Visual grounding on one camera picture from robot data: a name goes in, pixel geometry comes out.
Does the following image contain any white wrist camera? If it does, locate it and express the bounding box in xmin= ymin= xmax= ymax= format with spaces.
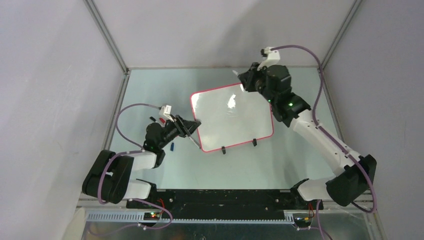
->
xmin=257 ymin=47 xmax=281 ymax=71
xmin=159 ymin=104 xmax=174 ymax=122

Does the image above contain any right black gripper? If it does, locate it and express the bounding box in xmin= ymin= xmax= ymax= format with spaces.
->
xmin=239 ymin=62 xmax=277 ymax=105

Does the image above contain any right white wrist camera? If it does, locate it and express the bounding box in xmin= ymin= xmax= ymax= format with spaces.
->
xmin=257 ymin=47 xmax=281 ymax=71

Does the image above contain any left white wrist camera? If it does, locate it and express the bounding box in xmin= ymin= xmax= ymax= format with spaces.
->
xmin=159 ymin=104 xmax=174 ymax=122

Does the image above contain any purple cable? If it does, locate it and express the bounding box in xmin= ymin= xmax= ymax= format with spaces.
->
xmin=96 ymin=102 xmax=174 ymax=231
xmin=270 ymin=44 xmax=379 ymax=240

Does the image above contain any grey slotted cable duct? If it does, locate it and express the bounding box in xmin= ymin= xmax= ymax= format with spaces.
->
xmin=86 ymin=210 xmax=295 ymax=225

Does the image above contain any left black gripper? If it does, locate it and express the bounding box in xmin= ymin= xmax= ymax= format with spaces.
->
xmin=158 ymin=114 xmax=201 ymax=149

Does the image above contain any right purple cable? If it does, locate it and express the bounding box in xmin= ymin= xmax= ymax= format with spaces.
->
xmin=270 ymin=44 xmax=379 ymax=240

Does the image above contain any pink framed whiteboard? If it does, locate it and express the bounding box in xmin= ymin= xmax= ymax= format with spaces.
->
xmin=190 ymin=83 xmax=274 ymax=153

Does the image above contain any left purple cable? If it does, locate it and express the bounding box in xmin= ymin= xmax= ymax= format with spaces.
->
xmin=96 ymin=102 xmax=174 ymax=231

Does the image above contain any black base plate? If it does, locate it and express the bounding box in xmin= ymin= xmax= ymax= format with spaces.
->
xmin=147 ymin=189 xmax=317 ymax=219

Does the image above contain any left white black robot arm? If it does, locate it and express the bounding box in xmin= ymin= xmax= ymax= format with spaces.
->
xmin=81 ymin=115 xmax=202 ymax=208

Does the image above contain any green capped marker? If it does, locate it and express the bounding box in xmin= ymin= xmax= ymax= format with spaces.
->
xmin=187 ymin=135 xmax=202 ymax=149

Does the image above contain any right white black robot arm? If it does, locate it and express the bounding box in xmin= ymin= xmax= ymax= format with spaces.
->
xmin=236 ymin=62 xmax=377 ymax=209

